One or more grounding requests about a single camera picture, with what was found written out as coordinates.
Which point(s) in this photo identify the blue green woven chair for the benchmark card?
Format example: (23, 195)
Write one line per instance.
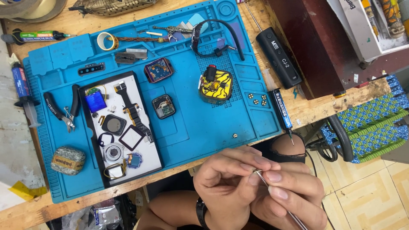
(374, 127)

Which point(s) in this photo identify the blue silicone repair mat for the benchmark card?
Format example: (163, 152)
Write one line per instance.
(191, 127)

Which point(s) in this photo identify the black and blue syringe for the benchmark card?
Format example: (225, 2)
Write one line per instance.
(281, 108)

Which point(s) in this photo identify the small blue battery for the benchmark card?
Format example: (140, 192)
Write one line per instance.
(96, 101)

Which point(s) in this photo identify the heap of plastic bags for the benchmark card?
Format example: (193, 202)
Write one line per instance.
(96, 215)

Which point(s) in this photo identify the silver razor blades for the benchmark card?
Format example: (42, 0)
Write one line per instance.
(129, 57)

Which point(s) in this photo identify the yellow black striped device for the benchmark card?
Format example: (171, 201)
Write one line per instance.
(215, 86)

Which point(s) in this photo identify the yellow tape piece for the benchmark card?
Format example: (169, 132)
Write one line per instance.
(27, 191)

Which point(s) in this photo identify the black wristwatch on wrist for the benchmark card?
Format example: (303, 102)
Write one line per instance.
(201, 212)

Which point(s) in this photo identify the black square watch back cover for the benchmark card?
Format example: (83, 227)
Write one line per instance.
(113, 125)

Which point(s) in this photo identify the small yellow tape roll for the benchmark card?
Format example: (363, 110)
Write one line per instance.
(99, 41)

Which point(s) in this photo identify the white tray with black rim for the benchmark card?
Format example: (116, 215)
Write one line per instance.
(153, 150)

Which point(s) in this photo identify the black camera lens bezel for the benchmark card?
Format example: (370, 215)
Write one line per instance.
(91, 69)

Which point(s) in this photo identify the small white stick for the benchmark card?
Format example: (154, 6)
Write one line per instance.
(154, 33)

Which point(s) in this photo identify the black open smartwatch case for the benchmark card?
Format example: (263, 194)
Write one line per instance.
(163, 107)

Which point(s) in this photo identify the green flux syringe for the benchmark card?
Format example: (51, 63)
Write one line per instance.
(36, 35)

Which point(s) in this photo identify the steel wool ball with label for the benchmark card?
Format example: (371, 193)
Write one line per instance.
(68, 160)

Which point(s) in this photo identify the silver metal tweezers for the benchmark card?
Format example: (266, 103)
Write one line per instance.
(263, 180)

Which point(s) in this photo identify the person's right hand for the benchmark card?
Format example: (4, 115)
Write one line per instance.
(303, 188)

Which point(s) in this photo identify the dark brown wooden box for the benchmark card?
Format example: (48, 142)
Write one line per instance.
(310, 41)

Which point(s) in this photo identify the braided copper wick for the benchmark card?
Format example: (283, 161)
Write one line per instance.
(137, 39)

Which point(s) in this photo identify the round silver sensor disc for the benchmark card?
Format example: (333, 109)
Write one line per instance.
(113, 152)

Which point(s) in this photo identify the person's knee in black jeans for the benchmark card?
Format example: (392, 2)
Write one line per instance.
(287, 147)

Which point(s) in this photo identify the purple smartwatch case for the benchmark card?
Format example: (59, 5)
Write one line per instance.
(158, 70)

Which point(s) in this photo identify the black handheld electronic tool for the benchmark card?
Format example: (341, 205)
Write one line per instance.
(279, 57)

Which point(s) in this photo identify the blue glue syringe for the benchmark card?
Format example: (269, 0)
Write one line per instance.
(20, 84)

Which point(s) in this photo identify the light blue opening picks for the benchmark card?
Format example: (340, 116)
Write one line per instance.
(197, 20)

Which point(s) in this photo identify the purple square frame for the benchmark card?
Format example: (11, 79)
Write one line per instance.
(123, 140)

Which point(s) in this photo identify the patterned metal tool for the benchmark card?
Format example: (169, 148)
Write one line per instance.
(172, 29)

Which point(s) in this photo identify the person's left hand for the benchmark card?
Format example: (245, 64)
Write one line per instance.
(220, 185)

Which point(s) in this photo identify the small blue square module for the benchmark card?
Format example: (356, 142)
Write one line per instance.
(134, 160)

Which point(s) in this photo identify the cluttered white shelf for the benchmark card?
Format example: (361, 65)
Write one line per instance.
(377, 22)

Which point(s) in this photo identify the large tape rolls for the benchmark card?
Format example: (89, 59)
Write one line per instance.
(28, 8)

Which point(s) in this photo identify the person's right fingers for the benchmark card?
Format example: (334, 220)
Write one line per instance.
(294, 187)

